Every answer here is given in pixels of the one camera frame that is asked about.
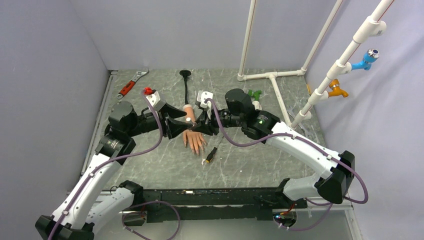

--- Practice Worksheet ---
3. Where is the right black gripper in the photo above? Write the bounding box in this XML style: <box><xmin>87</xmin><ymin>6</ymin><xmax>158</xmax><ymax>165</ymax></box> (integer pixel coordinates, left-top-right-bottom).
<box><xmin>192</xmin><ymin>102</ymin><xmax>245</xmax><ymax>136</ymax></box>

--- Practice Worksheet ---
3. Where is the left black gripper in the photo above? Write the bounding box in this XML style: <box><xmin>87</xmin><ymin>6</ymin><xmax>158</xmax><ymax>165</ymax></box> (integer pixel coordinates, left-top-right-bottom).
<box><xmin>126</xmin><ymin>102</ymin><xmax>192</xmax><ymax>139</ymax></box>

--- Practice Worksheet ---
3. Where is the glitter nail polish bottle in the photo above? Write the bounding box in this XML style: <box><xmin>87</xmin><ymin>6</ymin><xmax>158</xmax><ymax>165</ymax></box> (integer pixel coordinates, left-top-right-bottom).
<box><xmin>185</xmin><ymin>117</ymin><xmax>196</xmax><ymax>131</ymax></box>

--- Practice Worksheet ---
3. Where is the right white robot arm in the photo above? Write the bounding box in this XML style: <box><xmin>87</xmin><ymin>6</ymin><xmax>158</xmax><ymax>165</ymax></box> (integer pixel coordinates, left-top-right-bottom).
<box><xmin>193</xmin><ymin>88</ymin><xmax>355</xmax><ymax>208</ymax></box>

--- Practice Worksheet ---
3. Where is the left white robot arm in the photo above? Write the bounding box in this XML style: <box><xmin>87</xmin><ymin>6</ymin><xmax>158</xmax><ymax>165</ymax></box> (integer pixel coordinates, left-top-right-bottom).
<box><xmin>35</xmin><ymin>98</ymin><xmax>189</xmax><ymax>240</ymax></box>

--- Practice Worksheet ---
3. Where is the mannequin practice hand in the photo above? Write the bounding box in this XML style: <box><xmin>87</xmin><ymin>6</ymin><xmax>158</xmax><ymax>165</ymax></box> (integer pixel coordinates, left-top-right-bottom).
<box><xmin>182</xmin><ymin>104</ymin><xmax>206</xmax><ymax>155</ymax></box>

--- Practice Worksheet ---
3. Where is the near black yellow screwdriver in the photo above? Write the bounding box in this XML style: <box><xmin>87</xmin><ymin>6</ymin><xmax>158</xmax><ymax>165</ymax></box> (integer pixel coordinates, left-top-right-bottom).
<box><xmin>203</xmin><ymin>137</ymin><xmax>223</xmax><ymax>163</ymax></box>

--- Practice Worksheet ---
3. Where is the black hand stand stem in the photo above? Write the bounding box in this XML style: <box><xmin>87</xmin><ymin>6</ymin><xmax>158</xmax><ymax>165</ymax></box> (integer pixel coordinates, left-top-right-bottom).
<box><xmin>179</xmin><ymin>69</ymin><xmax>192</xmax><ymax>105</ymax></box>

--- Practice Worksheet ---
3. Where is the red adjustable wrench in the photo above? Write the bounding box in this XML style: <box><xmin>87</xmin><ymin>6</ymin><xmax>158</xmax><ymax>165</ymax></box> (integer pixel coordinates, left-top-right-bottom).
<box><xmin>116</xmin><ymin>68</ymin><xmax>150</xmax><ymax>100</ymax></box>

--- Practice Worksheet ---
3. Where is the green valve pvc fitting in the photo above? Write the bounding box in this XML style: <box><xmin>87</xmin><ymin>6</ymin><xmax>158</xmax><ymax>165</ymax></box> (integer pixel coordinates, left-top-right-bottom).
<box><xmin>247</xmin><ymin>89</ymin><xmax>262</xmax><ymax>110</ymax></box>

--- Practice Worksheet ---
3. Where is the silver open-end wrench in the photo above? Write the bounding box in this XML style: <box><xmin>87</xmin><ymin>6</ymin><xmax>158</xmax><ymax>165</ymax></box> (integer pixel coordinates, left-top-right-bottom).
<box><xmin>287</xmin><ymin>105</ymin><xmax>314</xmax><ymax>140</ymax></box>

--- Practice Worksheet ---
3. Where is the orange faucet valve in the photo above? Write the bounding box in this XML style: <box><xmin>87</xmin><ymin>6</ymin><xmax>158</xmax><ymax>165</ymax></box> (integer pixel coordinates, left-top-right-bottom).
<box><xmin>328</xmin><ymin>78</ymin><xmax>349</xmax><ymax>98</ymax></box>

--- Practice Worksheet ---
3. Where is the blue faucet valve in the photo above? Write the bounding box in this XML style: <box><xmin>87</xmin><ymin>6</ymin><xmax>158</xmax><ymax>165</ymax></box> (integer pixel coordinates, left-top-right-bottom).
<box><xmin>351</xmin><ymin>48</ymin><xmax>380</xmax><ymax>71</ymax></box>

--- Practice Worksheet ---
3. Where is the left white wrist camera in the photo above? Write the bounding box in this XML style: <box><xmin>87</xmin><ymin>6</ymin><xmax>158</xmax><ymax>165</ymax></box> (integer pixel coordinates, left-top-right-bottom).
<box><xmin>143</xmin><ymin>87</ymin><xmax>166</xmax><ymax>112</ymax></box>

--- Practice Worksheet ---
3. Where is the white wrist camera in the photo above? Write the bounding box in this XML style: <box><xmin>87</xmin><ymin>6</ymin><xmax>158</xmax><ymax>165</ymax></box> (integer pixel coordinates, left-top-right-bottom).
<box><xmin>143</xmin><ymin>87</ymin><xmax>166</xmax><ymax>112</ymax></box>
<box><xmin>195</xmin><ymin>90</ymin><xmax>214</xmax><ymax>110</ymax></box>

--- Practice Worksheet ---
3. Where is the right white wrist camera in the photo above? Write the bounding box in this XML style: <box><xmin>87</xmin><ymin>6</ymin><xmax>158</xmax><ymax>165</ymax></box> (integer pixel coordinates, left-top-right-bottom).
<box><xmin>195</xmin><ymin>90</ymin><xmax>214</xmax><ymax>110</ymax></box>

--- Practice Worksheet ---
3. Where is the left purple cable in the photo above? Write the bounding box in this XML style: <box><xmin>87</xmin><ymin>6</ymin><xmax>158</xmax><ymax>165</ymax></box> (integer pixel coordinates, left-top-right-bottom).
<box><xmin>47</xmin><ymin>90</ymin><xmax>182</xmax><ymax>240</ymax></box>

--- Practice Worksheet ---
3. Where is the purple cable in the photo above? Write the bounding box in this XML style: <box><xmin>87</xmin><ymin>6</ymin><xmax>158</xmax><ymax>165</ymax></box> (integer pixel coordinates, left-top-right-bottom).
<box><xmin>47</xmin><ymin>90</ymin><xmax>182</xmax><ymax>240</ymax></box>
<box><xmin>204</xmin><ymin>97</ymin><xmax>369</xmax><ymax>232</ymax></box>

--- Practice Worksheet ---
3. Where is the black base frame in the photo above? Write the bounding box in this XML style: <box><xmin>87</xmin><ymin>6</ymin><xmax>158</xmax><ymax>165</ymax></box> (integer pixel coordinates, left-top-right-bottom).
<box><xmin>127</xmin><ymin>186</ymin><xmax>308</xmax><ymax>223</ymax></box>

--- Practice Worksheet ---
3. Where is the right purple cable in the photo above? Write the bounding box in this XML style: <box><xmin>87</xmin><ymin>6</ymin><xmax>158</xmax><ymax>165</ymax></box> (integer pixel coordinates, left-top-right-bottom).
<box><xmin>204</xmin><ymin>97</ymin><xmax>369</xmax><ymax>232</ymax></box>

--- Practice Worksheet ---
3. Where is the white pvc pipe frame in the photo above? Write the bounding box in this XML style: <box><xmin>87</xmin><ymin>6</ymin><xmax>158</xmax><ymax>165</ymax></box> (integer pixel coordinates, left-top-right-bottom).
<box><xmin>236</xmin><ymin>0</ymin><xmax>396</xmax><ymax>129</ymax></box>

